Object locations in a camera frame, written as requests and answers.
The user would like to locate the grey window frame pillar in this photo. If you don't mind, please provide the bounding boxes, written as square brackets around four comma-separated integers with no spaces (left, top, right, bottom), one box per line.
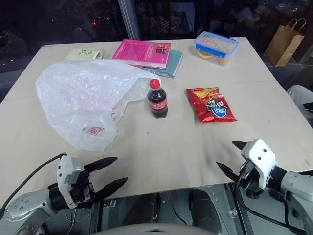
[117,0,142,42]

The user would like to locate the grey trouser leg of person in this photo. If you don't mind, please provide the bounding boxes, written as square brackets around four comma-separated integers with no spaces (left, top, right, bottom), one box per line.
[287,84,313,118]

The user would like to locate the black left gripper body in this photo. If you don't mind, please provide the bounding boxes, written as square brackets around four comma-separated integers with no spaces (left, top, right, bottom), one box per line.
[70,168,99,204]

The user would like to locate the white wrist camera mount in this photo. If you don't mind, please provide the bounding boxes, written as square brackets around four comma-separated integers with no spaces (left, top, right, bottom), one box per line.
[240,138,279,191]
[56,155,82,210]

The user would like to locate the light green folded cloth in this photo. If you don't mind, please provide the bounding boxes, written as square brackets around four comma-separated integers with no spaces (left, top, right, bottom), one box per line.
[64,48,104,61]

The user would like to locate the clear container with blue lid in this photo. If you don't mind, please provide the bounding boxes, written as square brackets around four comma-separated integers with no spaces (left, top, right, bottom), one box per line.
[194,31,240,68]

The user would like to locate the teal book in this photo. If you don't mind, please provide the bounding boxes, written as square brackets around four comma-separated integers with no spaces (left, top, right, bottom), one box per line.
[139,49,184,79]

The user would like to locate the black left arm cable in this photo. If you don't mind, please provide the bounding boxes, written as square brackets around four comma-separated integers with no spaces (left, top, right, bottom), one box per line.
[0,153,67,210]

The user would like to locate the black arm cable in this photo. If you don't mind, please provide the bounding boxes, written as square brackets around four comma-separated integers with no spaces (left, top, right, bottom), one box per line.
[0,153,67,210]
[234,159,313,232]

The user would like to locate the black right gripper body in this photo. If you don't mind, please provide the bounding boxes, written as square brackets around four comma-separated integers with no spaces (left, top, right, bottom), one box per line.
[235,152,260,187]

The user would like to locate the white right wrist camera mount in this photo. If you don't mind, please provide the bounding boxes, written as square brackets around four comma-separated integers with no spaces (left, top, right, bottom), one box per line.
[240,138,279,191]

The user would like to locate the brown paper bag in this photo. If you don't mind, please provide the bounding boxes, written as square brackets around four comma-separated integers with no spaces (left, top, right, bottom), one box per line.
[264,18,307,67]

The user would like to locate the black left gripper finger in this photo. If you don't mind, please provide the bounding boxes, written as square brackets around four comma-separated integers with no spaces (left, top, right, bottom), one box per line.
[94,177,129,203]
[84,157,119,174]

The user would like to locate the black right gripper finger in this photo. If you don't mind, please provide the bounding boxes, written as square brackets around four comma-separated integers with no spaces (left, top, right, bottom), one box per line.
[232,141,248,153]
[216,161,240,183]

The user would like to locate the red potato chips bag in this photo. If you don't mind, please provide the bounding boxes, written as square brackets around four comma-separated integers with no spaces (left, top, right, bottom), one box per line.
[185,87,239,125]

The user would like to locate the cola bottle with red cap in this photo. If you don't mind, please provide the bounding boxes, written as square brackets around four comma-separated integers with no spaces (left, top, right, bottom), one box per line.
[146,79,170,120]

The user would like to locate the pink book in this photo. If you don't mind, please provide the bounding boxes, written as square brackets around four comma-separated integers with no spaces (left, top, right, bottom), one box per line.
[112,39,172,70]

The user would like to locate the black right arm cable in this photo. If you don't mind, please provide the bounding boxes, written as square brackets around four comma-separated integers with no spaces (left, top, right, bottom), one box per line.
[234,159,313,232]

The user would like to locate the dark rounded shape under table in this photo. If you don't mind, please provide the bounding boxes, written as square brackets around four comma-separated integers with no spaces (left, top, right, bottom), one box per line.
[135,192,158,227]
[190,188,223,234]

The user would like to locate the yellow tape roll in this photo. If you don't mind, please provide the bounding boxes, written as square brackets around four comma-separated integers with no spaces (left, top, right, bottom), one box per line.
[196,48,214,60]

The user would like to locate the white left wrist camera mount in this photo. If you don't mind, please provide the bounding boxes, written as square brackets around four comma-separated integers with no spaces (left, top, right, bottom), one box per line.
[56,155,82,210]

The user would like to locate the translucent white plastic bag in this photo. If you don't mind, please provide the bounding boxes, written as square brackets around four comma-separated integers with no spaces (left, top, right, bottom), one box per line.
[35,59,162,153]

